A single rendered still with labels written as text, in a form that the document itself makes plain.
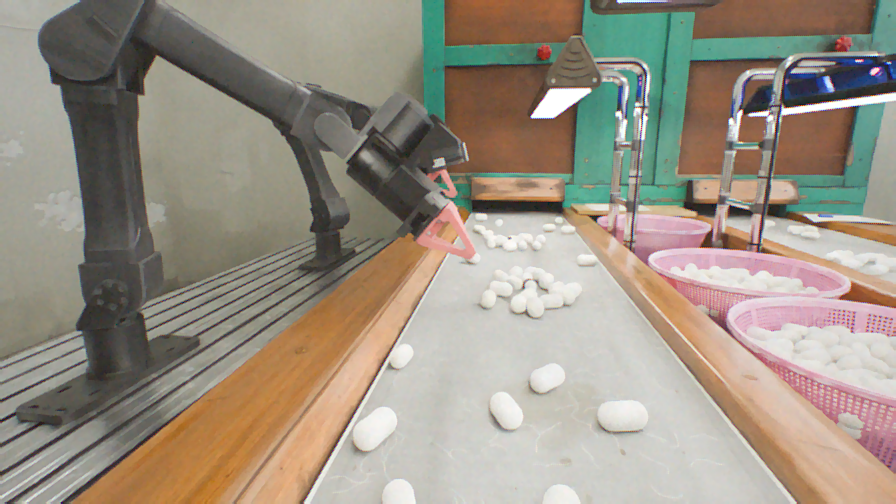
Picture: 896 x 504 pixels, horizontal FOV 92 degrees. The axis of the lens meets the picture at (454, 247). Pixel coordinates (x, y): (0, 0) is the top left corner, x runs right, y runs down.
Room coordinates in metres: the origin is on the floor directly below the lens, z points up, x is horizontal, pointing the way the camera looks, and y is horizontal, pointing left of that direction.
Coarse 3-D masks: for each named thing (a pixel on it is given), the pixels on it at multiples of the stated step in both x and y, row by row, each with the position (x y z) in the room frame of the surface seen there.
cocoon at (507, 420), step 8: (504, 392) 0.32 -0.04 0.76; (496, 400) 0.31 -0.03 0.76; (504, 400) 0.31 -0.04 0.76; (512, 400) 0.31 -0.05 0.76; (496, 408) 0.30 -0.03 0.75; (504, 408) 0.30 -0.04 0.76; (512, 408) 0.30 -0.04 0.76; (496, 416) 0.30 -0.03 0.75; (504, 416) 0.29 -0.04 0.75; (512, 416) 0.29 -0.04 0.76; (520, 416) 0.30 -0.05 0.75; (504, 424) 0.29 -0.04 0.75; (512, 424) 0.29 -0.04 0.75; (520, 424) 0.30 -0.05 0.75
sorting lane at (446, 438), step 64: (448, 256) 0.86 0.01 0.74; (512, 256) 0.86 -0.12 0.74; (576, 256) 0.86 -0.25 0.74; (448, 320) 0.52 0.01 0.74; (512, 320) 0.52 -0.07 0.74; (576, 320) 0.52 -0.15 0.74; (640, 320) 0.52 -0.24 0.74; (384, 384) 0.37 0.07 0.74; (448, 384) 0.37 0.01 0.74; (512, 384) 0.37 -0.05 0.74; (576, 384) 0.37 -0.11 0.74; (640, 384) 0.37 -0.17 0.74; (384, 448) 0.28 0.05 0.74; (448, 448) 0.28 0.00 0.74; (512, 448) 0.28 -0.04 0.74; (576, 448) 0.28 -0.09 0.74; (640, 448) 0.28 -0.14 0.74; (704, 448) 0.28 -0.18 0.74
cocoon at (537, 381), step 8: (544, 368) 0.36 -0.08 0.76; (552, 368) 0.36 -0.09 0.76; (560, 368) 0.36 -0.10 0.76; (536, 376) 0.35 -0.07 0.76; (544, 376) 0.35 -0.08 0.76; (552, 376) 0.35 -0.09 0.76; (560, 376) 0.35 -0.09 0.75; (536, 384) 0.35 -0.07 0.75; (544, 384) 0.34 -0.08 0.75; (552, 384) 0.35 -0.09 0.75; (560, 384) 0.36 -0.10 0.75; (544, 392) 0.35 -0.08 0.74
